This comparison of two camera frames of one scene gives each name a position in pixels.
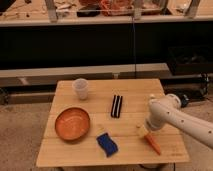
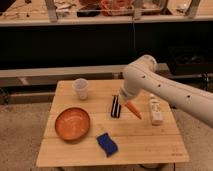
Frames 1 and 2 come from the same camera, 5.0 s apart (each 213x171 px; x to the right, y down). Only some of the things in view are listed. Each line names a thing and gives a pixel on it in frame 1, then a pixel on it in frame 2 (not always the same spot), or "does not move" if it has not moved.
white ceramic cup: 80,86 does not move
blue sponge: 107,144 does not move
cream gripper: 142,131 → 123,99
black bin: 184,60 does not move
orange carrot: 152,141 → 134,109
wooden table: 101,129 does not move
